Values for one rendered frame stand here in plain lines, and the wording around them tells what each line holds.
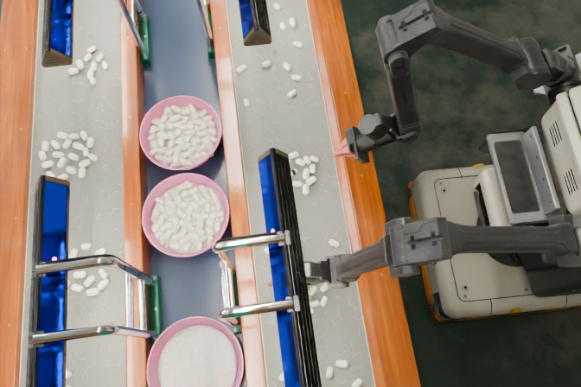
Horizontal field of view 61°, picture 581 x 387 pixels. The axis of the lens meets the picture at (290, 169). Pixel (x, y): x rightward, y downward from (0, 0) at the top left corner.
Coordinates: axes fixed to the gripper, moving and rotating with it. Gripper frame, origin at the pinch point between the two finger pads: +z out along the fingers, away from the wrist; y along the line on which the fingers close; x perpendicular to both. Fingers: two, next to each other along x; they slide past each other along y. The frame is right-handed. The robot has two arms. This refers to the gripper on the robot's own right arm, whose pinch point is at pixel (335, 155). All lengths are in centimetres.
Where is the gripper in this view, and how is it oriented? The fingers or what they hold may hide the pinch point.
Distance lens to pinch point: 150.1
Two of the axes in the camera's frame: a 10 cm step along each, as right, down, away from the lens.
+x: 6.3, 1.9, 7.5
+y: 1.3, 9.3, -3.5
